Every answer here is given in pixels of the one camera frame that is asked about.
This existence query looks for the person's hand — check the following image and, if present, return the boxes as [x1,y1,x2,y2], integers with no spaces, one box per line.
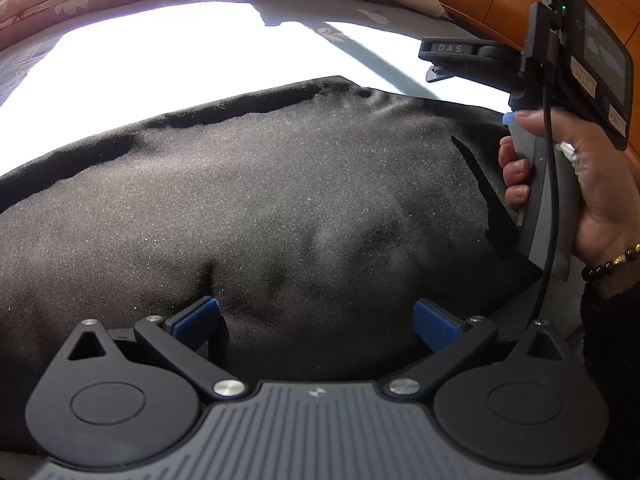
[498,108,639,269]

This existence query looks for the black bead bracelet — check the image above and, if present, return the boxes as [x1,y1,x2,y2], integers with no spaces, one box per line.
[580,242,640,283]

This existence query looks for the black track pants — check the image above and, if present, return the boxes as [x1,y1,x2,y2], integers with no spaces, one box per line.
[1,77,540,453]

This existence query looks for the blue floral bed sheet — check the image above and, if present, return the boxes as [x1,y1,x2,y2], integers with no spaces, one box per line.
[0,0,582,340]

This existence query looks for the gripper display screen unit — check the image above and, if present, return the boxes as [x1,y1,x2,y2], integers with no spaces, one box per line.
[544,0,634,151]

